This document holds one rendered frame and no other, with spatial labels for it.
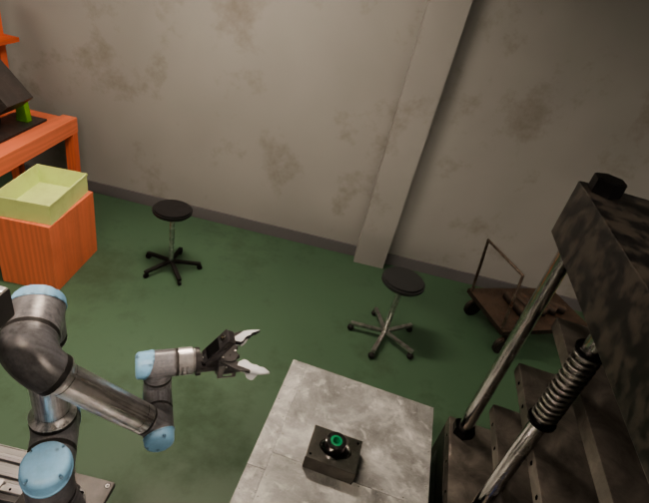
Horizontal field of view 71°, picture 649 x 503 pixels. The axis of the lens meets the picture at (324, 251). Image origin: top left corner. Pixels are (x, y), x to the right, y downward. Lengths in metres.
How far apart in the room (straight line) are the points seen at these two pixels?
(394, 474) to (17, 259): 2.96
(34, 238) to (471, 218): 3.57
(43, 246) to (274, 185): 1.98
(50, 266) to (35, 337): 2.69
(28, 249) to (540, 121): 4.03
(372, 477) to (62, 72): 4.19
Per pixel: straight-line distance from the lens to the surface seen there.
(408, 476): 2.06
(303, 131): 4.20
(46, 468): 1.42
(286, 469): 1.94
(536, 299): 1.82
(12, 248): 3.87
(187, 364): 1.33
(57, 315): 1.20
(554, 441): 1.78
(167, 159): 4.69
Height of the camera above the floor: 2.44
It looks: 32 degrees down
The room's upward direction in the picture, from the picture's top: 14 degrees clockwise
